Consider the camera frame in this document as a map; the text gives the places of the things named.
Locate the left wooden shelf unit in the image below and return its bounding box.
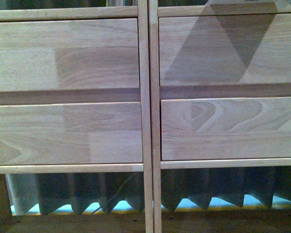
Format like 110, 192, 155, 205
0, 0, 153, 233

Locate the wooden shelf unit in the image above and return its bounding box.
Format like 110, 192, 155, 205
0, 0, 153, 233
149, 0, 291, 233

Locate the right wooden shelf unit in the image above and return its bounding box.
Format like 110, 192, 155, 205
149, 0, 291, 233

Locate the lower left wooden drawer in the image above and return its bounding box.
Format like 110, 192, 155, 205
0, 102, 143, 165

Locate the wooden drawer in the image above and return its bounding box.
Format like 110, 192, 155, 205
159, 14, 291, 86
0, 102, 143, 165
161, 97, 291, 161
0, 18, 140, 92

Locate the lower right wooden drawer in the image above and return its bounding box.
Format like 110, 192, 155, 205
161, 97, 291, 161

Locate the dark green pleated curtain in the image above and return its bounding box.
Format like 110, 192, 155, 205
5, 166, 291, 215

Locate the upper left wooden drawer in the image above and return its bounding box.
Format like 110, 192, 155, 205
0, 18, 140, 92

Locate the upper right wooden drawer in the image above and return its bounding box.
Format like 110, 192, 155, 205
159, 14, 291, 86

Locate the thin dark cable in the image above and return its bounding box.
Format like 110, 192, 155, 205
91, 172, 139, 215

